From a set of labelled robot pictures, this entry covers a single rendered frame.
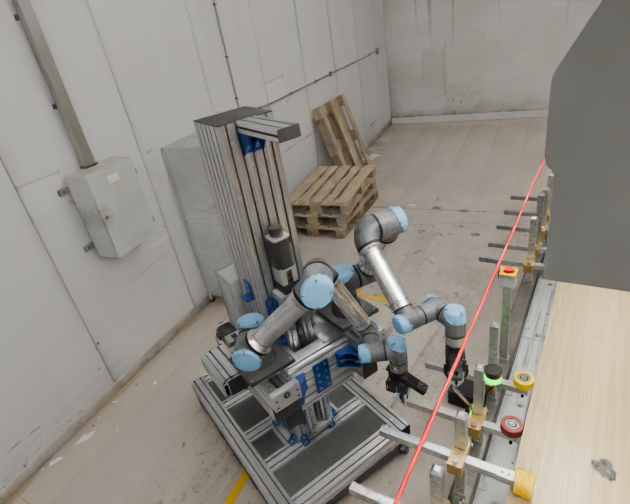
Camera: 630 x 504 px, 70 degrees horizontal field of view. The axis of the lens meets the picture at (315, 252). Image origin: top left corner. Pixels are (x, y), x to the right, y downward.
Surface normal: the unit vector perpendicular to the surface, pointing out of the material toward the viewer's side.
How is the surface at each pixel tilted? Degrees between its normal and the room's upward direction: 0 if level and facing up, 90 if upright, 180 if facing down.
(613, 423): 0
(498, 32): 90
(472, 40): 90
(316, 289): 85
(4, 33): 90
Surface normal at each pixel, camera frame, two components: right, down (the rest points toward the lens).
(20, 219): 0.90, 0.07
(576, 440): -0.15, -0.87
